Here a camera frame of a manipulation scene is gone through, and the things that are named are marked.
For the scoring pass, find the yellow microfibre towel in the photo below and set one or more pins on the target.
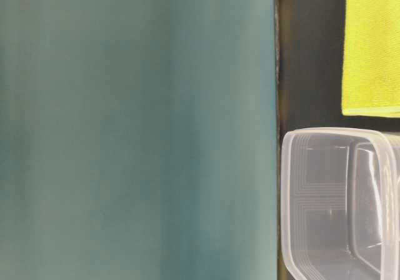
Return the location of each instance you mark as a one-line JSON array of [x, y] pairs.
[[370, 74]]

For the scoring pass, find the clear plastic container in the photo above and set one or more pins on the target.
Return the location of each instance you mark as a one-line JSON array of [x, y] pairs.
[[340, 203]]

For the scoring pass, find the teal backdrop curtain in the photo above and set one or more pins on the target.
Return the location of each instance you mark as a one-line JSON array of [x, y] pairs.
[[138, 139]]

